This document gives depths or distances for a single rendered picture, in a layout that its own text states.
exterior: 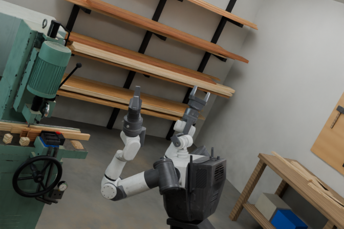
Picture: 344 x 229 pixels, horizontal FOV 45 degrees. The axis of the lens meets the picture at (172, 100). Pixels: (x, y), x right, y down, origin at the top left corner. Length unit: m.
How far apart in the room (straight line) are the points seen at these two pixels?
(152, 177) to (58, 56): 0.96
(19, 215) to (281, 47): 3.99
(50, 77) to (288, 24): 3.87
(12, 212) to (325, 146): 3.38
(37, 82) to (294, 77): 3.62
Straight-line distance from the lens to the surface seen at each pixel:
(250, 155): 5.69
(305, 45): 5.49
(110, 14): 4.65
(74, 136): 2.93
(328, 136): 4.97
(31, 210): 2.97
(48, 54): 2.52
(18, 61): 2.80
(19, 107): 2.79
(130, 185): 2.02
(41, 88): 2.59
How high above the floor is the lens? 2.13
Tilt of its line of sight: 15 degrees down
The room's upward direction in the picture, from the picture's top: 25 degrees clockwise
